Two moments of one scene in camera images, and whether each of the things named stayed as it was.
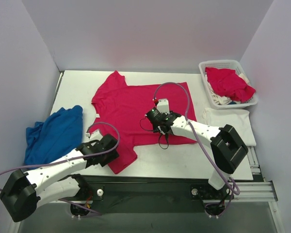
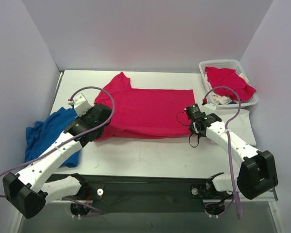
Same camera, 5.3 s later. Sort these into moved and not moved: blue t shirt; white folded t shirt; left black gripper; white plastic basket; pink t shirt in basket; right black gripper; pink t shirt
Moved: left black gripper; right black gripper; pink t shirt
Not moved: blue t shirt; pink t shirt in basket; white folded t shirt; white plastic basket
